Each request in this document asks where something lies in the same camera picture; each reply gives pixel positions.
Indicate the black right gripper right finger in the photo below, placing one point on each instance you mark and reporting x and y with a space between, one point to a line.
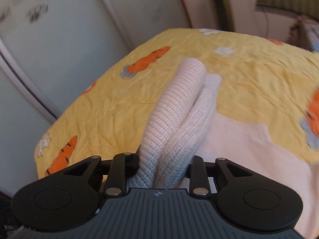
243 198

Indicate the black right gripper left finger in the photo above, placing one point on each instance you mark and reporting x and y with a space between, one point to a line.
70 197

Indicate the pink knit sweater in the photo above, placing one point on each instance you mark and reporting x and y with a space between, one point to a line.
185 123

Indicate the yellow carrot print bedsheet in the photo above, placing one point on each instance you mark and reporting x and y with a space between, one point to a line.
263 81

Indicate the white floral wardrobe door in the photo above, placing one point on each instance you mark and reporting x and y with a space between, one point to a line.
52 51

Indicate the gold tower fan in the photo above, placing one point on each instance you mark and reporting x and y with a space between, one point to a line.
224 15

